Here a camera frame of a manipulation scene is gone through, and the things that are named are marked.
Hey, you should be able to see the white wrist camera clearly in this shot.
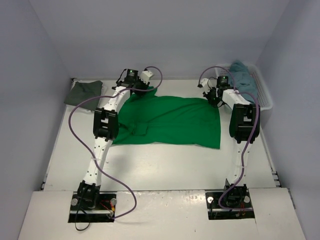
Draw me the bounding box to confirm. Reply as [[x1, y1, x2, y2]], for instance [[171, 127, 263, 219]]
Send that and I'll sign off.
[[139, 70, 154, 84], [197, 78, 213, 93]]

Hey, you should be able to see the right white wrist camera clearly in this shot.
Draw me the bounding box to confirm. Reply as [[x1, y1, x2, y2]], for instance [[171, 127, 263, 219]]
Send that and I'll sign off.
[[197, 78, 213, 93]]

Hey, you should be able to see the teal cloth in basket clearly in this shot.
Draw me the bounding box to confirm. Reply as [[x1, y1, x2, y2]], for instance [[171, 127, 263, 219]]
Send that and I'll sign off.
[[229, 60, 258, 103]]

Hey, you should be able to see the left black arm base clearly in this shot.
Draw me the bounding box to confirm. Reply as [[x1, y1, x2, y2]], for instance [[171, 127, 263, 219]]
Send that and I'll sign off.
[[68, 192, 117, 232]]

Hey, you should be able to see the purple cable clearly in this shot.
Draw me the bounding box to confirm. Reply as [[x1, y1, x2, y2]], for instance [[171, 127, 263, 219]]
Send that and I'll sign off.
[[68, 66, 164, 220], [199, 66, 260, 210]]

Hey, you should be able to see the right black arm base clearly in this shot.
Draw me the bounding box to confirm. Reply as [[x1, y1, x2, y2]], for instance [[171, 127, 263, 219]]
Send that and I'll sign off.
[[205, 190, 255, 221]]

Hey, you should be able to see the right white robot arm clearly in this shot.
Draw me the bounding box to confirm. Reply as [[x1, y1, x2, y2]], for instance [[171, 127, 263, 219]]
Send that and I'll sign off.
[[198, 76, 260, 211]]

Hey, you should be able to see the white plastic basket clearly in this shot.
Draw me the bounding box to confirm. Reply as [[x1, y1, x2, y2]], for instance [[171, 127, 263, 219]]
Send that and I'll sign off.
[[215, 63, 273, 111]]

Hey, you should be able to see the green t shirt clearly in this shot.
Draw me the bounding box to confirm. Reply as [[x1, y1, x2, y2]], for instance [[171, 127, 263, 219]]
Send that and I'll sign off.
[[113, 90, 221, 149]]

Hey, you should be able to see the white t shirt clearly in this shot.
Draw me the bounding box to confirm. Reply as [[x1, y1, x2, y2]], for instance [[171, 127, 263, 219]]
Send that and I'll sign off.
[[69, 81, 110, 111]]

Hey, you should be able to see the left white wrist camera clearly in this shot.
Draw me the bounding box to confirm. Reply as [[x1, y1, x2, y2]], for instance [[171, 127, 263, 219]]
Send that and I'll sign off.
[[139, 70, 154, 84]]

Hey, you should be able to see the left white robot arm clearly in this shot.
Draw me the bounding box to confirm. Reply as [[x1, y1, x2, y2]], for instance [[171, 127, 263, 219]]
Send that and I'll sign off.
[[77, 69, 154, 210]]

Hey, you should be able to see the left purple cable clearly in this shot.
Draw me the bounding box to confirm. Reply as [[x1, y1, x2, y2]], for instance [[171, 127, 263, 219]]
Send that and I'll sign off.
[[68, 66, 164, 220]]

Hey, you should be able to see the grey t shirt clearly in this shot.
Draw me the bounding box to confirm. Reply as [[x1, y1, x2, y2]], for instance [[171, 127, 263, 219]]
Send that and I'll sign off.
[[64, 80, 104, 111]]

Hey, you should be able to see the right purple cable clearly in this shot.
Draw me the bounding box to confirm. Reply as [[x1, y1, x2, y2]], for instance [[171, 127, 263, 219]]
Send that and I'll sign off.
[[199, 66, 260, 210]]

